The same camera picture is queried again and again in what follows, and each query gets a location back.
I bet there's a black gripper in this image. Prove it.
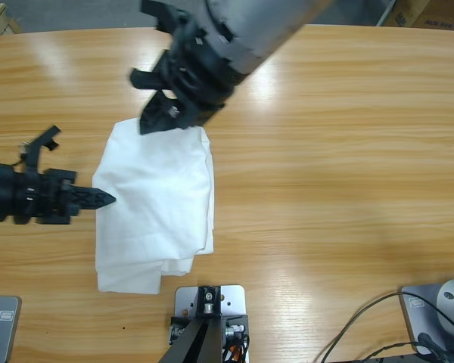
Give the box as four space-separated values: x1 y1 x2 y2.
0 165 117 226
129 14 251 136

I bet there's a white T-shirt with black print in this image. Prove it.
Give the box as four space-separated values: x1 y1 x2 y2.
92 119 210 295

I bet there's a wooden pallet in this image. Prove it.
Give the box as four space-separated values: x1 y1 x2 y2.
0 2 23 37

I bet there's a white mounting block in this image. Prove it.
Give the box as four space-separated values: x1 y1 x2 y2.
173 285 250 363

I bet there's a white metal leg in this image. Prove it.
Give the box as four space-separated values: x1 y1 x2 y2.
375 0 397 26

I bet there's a cardboard box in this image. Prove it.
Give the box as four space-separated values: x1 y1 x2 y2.
395 0 454 29

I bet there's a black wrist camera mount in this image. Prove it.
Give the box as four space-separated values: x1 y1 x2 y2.
17 126 61 175

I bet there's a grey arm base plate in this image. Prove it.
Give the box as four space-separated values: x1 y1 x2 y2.
0 294 23 363
399 278 454 358

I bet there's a dark camera post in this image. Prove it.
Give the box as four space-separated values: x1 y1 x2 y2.
160 286 223 363

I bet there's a long black cable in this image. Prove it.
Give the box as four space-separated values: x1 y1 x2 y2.
321 290 454 362

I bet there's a thin black cable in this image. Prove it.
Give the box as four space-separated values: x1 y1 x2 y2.
359 342 424 363

